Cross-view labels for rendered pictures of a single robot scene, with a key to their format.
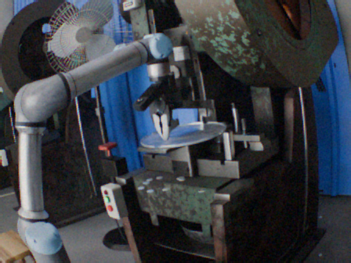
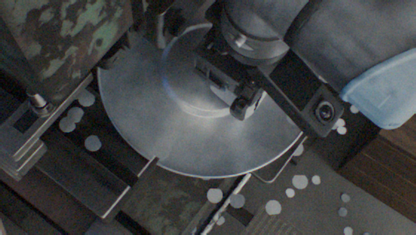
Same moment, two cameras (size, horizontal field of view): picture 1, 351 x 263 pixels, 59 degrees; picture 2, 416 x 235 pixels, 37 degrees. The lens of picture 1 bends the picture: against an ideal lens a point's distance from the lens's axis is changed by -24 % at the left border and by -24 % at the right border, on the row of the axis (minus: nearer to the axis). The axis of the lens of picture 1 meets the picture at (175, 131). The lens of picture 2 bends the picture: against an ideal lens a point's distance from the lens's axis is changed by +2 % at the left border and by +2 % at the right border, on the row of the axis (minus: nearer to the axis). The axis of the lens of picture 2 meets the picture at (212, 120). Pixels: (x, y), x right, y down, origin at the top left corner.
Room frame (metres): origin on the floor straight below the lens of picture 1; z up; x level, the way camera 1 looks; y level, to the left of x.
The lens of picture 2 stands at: (1.42, 0.27, 1.52)
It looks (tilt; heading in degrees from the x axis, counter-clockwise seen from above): 72 degrees down; 252
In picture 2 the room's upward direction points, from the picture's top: 11 degrees clockwise
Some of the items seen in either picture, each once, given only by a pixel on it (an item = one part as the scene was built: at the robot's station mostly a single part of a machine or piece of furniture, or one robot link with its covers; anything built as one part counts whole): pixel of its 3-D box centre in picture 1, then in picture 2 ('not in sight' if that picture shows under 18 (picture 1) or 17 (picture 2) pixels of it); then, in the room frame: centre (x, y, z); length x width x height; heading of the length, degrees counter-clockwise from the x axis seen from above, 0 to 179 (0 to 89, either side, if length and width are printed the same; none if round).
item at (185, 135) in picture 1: (183, 134); (210, 68); (1.34, -0.02, 0.79); 0.29 x 0.29 x 0.01
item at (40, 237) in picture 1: (46, 246); not in sight; (0.85, 0.43, 0.62); 0.13 x 0.12 x 0.14; 37
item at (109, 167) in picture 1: (117, 178); not in sight; (1.51, 0.26, 0.62); 0.10 x 0.06 x 0.20; 45
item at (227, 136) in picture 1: (228, 144); not in sight; (1.23, -0.16, 0.75); 0.03 x 0.03 x 0.10; 45
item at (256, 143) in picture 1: (247, 133); not in sight; (1.33, -0.24, 0.76); 0.17 x 0.06 x 0.10; 45
